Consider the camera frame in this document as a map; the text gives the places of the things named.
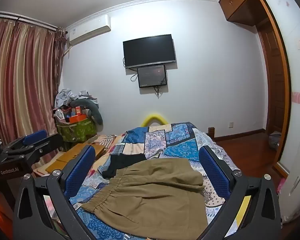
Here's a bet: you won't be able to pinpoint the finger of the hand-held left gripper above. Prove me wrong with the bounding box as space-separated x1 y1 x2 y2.
1 129 48 153
2 133 63 165

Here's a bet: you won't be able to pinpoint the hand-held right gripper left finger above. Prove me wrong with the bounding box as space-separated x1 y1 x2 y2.
13 144 96 240

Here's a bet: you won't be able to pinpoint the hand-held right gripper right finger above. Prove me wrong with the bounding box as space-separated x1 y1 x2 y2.
199 145 283 240

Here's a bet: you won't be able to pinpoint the khaki pants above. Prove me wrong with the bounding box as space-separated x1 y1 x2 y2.
81 158 209 238

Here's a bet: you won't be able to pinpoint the brown cardboard box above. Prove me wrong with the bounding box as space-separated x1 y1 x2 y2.
39 142 107 175

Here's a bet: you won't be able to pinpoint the green patterned bag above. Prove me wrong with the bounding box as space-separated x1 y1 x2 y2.
56 119 98 146

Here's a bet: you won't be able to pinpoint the orange box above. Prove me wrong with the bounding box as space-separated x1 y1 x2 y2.
69 114 87 124

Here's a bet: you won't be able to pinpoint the orange plastic object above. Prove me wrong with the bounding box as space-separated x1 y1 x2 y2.
0 187 15 233

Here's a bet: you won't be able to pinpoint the black folded garment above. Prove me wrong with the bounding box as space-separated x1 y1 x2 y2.
102 153 147 179

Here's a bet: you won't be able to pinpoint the blue patchwork blanket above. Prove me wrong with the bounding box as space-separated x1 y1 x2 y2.
70 122 240 240

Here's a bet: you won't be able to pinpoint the yellow cloth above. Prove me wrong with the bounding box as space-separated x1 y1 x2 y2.
236 194 252 228

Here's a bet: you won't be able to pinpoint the pile of grey clothes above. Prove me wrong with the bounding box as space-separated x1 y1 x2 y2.
54 88 104 130

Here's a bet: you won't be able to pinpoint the striped pink curtain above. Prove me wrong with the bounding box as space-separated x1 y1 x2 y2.
0 15 66 153

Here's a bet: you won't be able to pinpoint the clothes heap on floor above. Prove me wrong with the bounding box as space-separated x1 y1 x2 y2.
268 131 282 151

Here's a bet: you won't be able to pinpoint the yellow curved foam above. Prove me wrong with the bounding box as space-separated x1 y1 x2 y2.
141 114 169 127

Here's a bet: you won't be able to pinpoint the wooden door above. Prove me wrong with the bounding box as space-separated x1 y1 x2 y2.
255 0 291 178

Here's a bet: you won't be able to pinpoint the small black monitor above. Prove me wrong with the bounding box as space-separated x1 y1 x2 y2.
137 65 168 88

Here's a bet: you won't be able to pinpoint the white air conditioner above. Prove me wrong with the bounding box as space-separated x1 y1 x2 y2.
66 14 112 46

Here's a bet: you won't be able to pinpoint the white wardrobe door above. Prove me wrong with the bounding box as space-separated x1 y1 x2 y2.
261 0 300 177

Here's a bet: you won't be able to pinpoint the wooden overhead cabinet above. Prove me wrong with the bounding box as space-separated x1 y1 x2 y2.
218 0 261 27

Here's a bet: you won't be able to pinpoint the black wall television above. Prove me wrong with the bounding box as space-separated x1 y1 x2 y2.
123 34 177 69

